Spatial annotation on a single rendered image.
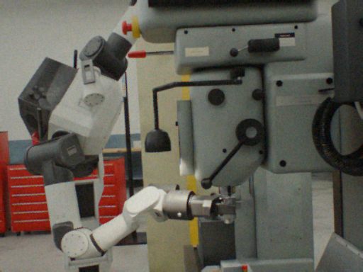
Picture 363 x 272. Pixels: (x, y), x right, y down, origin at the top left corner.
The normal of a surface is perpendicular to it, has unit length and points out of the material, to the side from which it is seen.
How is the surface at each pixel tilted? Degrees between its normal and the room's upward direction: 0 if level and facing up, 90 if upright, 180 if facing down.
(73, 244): 80
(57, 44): 90
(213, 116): 90
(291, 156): 90
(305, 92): 90
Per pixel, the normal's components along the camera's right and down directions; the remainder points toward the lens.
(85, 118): 0.23, -0.50
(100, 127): 0.82, -0.09
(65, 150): 0.90, -0.22
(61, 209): 0.00, -0.12
